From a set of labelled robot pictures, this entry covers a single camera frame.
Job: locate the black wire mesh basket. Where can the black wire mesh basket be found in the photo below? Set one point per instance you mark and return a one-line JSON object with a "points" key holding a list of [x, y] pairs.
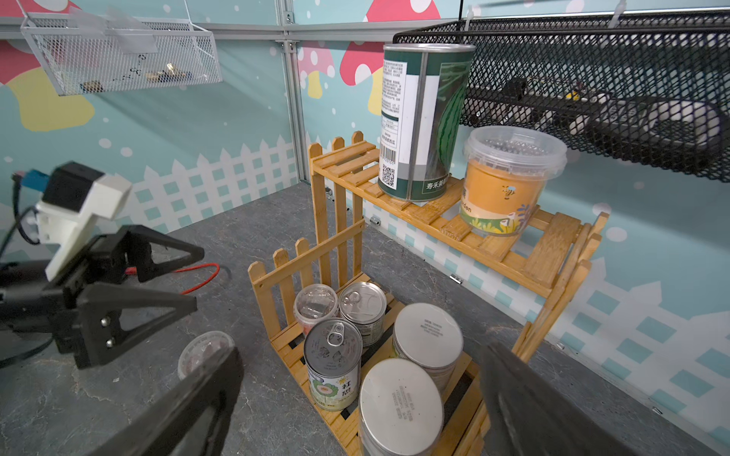
{"points": [[678, 55]]}

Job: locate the purple label pull-tab can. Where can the purple label pull-tab can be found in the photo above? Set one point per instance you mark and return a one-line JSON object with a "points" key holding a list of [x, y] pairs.
{"points": [[332, 352]]}

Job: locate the small clear-lid cup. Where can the small clear-lid cup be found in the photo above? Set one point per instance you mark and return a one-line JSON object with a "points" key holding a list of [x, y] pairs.
{"points": [[313, 304]]}

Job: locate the small clear-lid jar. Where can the small clear-lid jar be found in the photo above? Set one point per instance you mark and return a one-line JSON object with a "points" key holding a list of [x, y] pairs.
{"points": [[200, 349]]}

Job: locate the wooden two-tier shelf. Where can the wooden two-tier shelf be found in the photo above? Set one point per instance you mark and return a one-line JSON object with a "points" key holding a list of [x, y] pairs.
{"points": [[343, 181]]}

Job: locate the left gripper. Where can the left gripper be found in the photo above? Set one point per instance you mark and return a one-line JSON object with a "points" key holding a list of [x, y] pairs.
{"points": [[87, 311]]}

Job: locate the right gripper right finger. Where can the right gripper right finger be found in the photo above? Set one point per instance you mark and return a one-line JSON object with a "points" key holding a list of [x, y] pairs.
{"points": [[528, 417]]}

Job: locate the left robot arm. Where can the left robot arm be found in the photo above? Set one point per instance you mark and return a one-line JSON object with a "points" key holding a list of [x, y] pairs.
{"points": [[86, 308]]}

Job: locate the green yellow white-lid can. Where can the green yellow white-lid can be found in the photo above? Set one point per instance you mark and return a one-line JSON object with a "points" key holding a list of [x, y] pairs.
{"points": [[428, 336]]}

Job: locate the tall green seed can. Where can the tall green seed can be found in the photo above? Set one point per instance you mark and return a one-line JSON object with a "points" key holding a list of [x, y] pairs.
{"points": [[423, 96]]}

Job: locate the white-lid white can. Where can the white-lid white can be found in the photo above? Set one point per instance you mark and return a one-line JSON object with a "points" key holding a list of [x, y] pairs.
{"points": [[400, 408]]}

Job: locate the white wire mesh basket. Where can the white wire mesh basket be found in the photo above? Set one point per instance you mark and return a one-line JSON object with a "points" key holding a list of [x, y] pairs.
{"points": [[84, 53]]}

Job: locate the silver pull-tab can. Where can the silver pull-tab can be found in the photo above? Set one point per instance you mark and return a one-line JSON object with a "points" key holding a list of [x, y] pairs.
{"points": [[364, 304]]}

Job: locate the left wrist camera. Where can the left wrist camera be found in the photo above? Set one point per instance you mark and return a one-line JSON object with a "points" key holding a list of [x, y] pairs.
{"points": [[73, 198]]}

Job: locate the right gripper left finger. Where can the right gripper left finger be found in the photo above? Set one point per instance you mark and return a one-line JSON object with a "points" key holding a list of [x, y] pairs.
{"points": [[192, 419]]}

